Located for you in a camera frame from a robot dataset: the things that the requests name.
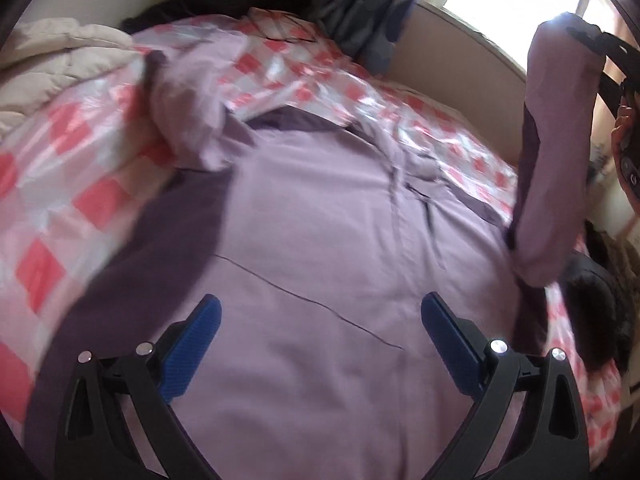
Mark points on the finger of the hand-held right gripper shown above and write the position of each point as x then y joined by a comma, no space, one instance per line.
600,42

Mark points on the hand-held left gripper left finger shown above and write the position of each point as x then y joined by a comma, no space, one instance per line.
192,347

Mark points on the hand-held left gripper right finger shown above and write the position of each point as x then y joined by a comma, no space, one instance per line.
450,347

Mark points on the lilac and purple jacket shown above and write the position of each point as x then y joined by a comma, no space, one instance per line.
325,210

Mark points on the person's right hand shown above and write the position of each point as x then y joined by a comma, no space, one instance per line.
622,125

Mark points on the dark cloth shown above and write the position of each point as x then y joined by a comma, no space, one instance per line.
595,300

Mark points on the beige bed headboard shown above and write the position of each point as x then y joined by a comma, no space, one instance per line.
450,60

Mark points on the pink checkered bed sheet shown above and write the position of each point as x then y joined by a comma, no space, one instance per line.
75,160

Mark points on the blue printed curtain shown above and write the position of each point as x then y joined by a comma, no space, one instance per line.
375,20

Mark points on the white quilt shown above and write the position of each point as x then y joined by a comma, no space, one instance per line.
50,55

